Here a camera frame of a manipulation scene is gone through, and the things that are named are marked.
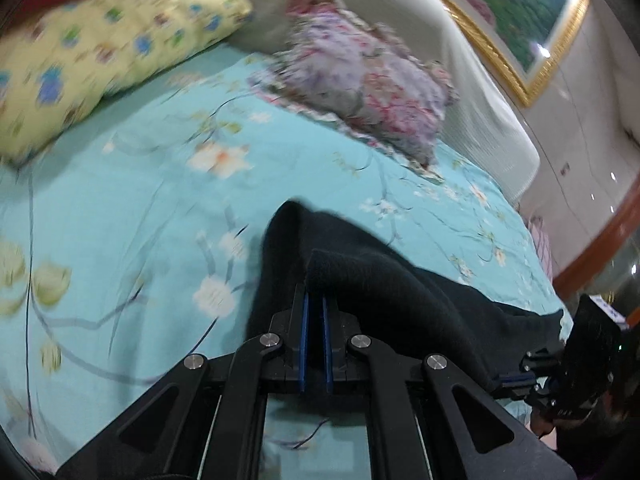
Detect light blue floral bedsheet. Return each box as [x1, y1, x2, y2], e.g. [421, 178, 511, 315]
[1, 45, 563, 472]

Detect yellow cartoon print pillow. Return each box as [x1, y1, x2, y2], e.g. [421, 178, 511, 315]
[1, 0, 253, 166]

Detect black tracking camera box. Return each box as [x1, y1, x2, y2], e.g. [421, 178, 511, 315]
[565, 295, 631, 382]

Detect purple floral pillow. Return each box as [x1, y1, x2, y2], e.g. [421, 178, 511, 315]
[256, 0, 458, 171]

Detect white ribbed headboard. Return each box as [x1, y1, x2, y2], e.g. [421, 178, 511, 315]
[232, 0, 540, 204]

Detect pink checkered cloth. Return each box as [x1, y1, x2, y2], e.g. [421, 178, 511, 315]
[526, 216, 553, 281]

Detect brown wooden door frame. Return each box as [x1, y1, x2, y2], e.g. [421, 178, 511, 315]
[553, 178, 640, 300]

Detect person's right hand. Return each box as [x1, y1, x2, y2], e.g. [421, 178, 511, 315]
[528, 389, 639, 439]

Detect gold framed landscape painting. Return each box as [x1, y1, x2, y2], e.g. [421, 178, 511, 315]
[440, 0, 590, 107]

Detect black pants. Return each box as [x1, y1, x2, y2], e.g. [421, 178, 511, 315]
[245, 200, 563, 392]

